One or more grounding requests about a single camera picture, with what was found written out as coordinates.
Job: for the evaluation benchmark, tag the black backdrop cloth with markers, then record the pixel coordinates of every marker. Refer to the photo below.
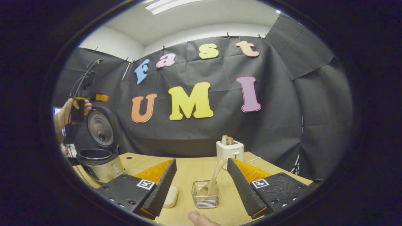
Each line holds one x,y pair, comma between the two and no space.
282,119

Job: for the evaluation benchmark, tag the clear plastic container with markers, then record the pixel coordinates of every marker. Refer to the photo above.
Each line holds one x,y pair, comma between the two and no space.
176,188

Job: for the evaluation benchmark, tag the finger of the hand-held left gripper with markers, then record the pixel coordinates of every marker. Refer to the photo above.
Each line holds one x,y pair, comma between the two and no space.
102,97

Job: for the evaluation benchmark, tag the white toaster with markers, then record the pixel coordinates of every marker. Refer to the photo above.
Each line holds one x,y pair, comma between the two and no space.
230,153

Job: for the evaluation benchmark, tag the computer monitor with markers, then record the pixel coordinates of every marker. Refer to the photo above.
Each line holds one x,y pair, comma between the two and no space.
57,110

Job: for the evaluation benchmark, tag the toast bread slice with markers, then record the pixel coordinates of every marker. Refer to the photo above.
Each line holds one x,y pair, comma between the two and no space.
227,140

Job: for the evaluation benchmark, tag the wooden spoon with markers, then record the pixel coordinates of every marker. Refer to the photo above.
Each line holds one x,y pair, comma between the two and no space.
213,179

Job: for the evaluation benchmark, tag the ceiling light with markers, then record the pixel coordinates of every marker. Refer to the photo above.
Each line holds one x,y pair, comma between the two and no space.
169,5

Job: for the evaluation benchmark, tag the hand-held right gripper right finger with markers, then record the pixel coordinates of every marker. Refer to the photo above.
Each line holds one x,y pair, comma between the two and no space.
241,185

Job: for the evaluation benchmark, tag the white side table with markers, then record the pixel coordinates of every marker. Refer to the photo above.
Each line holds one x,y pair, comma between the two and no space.
73,150

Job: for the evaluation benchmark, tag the silver black rice cooker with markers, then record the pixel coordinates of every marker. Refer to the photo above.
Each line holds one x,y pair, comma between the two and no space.
99,163

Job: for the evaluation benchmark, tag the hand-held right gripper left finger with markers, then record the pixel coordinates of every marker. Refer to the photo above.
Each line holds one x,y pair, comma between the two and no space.
161,185

